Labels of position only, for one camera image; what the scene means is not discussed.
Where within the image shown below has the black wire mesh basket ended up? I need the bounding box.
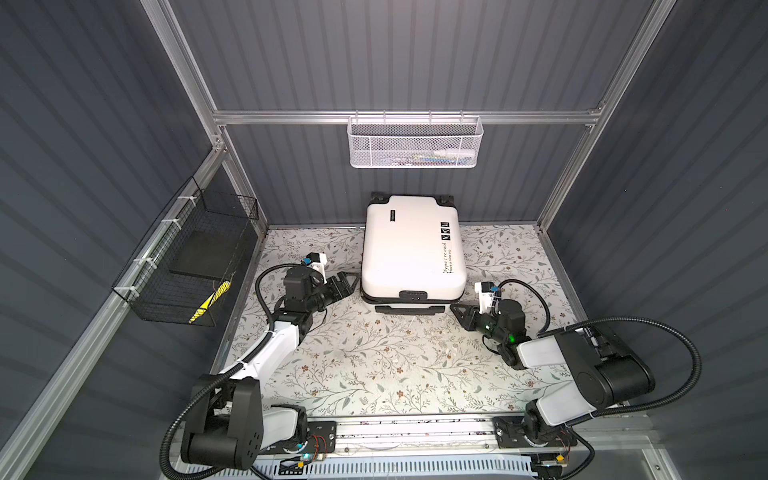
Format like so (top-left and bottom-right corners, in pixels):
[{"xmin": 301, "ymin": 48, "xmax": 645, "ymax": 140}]
[{"xmin": 113, "ymin": 179, "xmax": 259, "ymax": 327}]

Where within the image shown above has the white wire mesh basket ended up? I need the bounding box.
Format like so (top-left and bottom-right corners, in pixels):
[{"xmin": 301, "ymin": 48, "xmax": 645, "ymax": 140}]
[{"xmin": 346, "ymin": 113, "xmax": 484, "ymax": 169}]

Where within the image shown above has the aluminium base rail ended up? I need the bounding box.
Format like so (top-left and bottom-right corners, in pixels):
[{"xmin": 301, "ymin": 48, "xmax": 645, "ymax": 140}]
[{"xmin": 263, "ymin": 411, "xmax": 655, "ymax": 457}]

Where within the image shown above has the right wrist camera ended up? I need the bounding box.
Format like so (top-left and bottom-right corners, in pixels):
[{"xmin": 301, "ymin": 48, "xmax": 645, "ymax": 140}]
[{"xmin": 474, "ymin": 281, "xmax": 527, "ymax": 343}]

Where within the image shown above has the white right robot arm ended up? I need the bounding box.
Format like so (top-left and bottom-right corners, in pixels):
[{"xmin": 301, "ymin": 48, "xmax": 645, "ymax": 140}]
[{"xmin": 450, "ymin": 280, "xmax": 703, "ymax": 446}]

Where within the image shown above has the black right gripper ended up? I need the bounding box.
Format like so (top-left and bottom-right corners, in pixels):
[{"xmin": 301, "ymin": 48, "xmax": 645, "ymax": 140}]
[{"xmin": 451, "ymin": 303, "xmax": 508, "ymax": 346}]

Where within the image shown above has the white black suitcase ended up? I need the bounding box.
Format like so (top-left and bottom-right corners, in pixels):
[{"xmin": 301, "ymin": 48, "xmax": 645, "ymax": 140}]
[{"xmin": 360, "ymin": 192, "xmax": 468, "ymax": 316}]

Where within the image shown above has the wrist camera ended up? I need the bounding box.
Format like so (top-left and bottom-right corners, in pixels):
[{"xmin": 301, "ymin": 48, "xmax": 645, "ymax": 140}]
[
  {"xmin": 283, "ymin": 252, "xmax": 327, "ymax": 312},
  {"xmin": 474, "ymin": 281, "xmax": 527, "ymax": 343}
]

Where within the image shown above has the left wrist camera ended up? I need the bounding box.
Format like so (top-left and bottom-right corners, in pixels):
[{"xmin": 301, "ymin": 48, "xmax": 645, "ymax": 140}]
[{"xmin": 283, "ymin": 252, "xmax": 327, "ymax": 312}]

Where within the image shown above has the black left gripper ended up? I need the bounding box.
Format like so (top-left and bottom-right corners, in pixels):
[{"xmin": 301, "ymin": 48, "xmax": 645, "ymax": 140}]
[{"xmin": 304, "ymin": 271, "xmax": 358, "ymax": 316}]

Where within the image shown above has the yellow black striped tape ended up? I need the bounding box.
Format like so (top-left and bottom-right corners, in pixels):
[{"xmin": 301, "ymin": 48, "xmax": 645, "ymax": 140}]
[{"xmin": 188, "ymin": 280, "xmax": 231, "ymax": 324}]

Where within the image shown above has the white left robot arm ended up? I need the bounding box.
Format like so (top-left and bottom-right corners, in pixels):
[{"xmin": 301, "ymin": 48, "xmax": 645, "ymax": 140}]
[{"xmin": 158, "ymin": 253, "xmax": 361, "ymax": 479}]

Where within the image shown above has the white perforated cable duct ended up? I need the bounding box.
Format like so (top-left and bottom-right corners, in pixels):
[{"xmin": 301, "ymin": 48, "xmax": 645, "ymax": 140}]
[{"xmin": 214, "ymin": 454, "xmax": 539, "ymax": 479}]

